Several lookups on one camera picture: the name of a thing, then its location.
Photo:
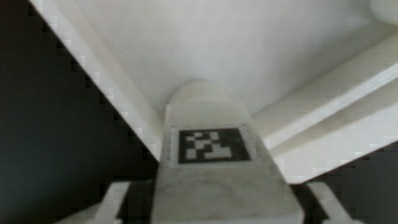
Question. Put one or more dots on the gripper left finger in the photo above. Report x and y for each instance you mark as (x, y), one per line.
(125, 205)

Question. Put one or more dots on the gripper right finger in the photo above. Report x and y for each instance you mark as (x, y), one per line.
(324, 210)

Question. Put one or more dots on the white table leg front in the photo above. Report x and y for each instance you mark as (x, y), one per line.
(219, 183)

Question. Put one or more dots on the white square tabletop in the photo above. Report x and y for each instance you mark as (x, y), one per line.
(301, 55)

